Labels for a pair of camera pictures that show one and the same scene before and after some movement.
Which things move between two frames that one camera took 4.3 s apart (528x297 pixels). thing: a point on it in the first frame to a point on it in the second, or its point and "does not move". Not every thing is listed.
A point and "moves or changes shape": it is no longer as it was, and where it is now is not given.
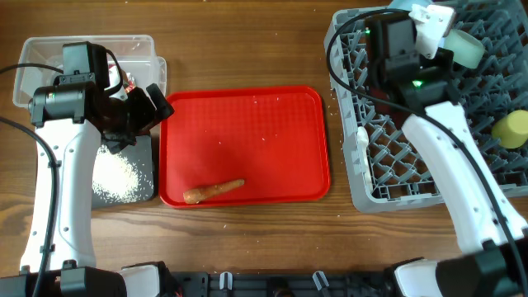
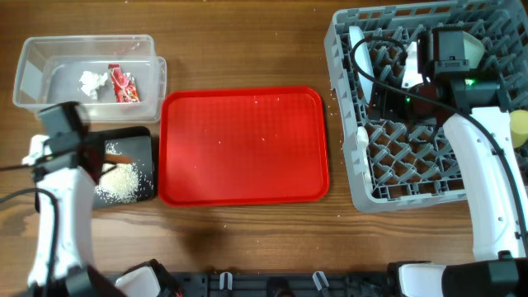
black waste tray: (141, 157) does not move
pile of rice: (115, 179) does not move
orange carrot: (195, 195) to (117, 158)
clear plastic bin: (41, 60) does not move
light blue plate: (407, 4) to (364, 58)
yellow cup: (511, 130) does not move
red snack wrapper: (129, 81) does not move
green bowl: (467, 50) moves or changes shape
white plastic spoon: (363, 140) does not move
